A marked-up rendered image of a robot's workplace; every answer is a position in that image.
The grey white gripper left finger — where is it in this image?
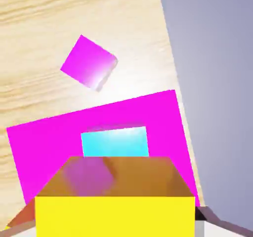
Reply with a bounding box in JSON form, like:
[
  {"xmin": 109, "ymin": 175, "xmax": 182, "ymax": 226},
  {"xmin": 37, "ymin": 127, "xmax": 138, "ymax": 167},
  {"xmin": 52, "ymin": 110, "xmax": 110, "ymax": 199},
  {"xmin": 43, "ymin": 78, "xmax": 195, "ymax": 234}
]
[{"xmin": 0, "ymin": 199, "xmax": 37, "ymax": 237}]

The small cyan cube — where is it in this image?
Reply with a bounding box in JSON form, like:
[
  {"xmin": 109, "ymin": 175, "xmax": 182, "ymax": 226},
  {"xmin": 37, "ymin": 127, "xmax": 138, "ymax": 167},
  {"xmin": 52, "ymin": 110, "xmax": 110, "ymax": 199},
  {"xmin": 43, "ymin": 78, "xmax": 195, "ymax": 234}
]
[{"xmin": 81, "ymin": 125, "xmax": 149, "ymax": 158}]

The small magenta cube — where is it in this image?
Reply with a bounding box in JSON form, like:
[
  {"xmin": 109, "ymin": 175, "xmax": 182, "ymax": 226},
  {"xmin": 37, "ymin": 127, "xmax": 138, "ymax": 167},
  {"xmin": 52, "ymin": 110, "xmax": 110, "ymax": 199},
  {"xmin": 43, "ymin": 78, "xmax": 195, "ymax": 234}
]
[{"xmin": 60, "ymin": 34, "xmax": 119, "ymax": 93}]

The small yellow cube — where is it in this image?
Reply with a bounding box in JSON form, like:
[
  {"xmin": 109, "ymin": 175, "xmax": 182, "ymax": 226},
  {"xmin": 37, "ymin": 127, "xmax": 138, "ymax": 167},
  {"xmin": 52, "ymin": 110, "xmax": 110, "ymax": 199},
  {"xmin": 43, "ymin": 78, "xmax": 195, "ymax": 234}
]
[{"xmin": 35, "ymin": 156, "xmax": 197, "ymax": 237}]

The large magenta box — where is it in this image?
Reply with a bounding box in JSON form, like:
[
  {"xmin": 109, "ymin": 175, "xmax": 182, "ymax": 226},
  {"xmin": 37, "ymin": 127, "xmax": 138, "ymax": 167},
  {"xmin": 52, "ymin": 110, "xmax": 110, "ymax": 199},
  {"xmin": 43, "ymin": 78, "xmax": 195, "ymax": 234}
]
[{"xmin": 6, "ymin": 89, "xmax": 201, "ymax": 207}]

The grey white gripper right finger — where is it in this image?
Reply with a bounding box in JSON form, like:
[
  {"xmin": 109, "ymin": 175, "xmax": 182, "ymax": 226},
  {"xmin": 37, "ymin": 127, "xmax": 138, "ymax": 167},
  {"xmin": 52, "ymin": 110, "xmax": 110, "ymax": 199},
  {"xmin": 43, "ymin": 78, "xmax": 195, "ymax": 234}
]
[{"xmin": 195, "ymin": 205, "xmax": 253, "ymax": 237}]

